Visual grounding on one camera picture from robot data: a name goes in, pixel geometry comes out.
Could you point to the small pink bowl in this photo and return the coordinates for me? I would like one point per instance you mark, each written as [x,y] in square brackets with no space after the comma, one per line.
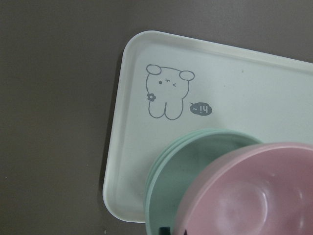
[263,189]

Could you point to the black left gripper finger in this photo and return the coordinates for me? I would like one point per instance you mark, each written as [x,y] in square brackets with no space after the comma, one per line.
[164,231]

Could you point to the top green bowl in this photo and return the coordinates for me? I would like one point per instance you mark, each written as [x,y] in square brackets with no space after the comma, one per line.
[178,165]

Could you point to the bottom green bowl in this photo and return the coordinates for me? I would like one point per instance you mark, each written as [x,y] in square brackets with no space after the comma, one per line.
[152,169]

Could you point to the middle green bowl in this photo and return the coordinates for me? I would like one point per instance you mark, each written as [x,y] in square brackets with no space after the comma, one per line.
[156,166]

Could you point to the cream rabbit tray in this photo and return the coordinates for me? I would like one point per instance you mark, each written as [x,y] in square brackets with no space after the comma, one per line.
[263,95]

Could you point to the green bowl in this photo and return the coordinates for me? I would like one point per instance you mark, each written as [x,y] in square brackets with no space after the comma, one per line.
[178,165]
[156,166]
[152,169]

